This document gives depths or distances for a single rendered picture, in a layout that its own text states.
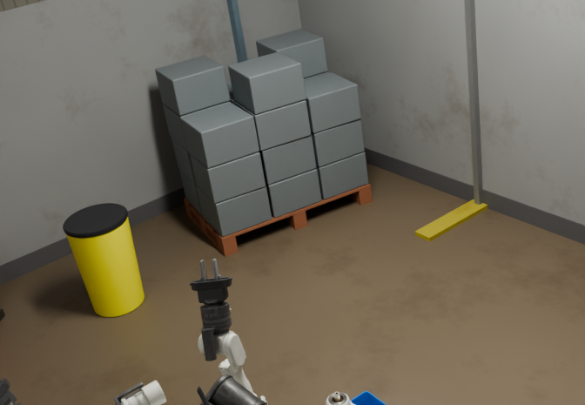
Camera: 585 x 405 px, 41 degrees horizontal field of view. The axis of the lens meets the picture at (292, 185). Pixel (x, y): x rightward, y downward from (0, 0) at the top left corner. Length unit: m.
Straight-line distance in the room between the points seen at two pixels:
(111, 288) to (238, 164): 1.02
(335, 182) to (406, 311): 1.21
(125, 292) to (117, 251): 0.27
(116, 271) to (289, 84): 1.46
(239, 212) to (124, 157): 0.97
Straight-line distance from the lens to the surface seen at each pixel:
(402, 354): 3.87
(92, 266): 4.39
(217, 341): 2.41
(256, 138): 4.66
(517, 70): 4.51
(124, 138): 5.28
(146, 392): 2.25
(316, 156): 4.90
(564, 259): 4.53
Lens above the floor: 2.41
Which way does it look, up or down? 26 degrees down
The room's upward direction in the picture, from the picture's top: 9 degrees counter-clockwise
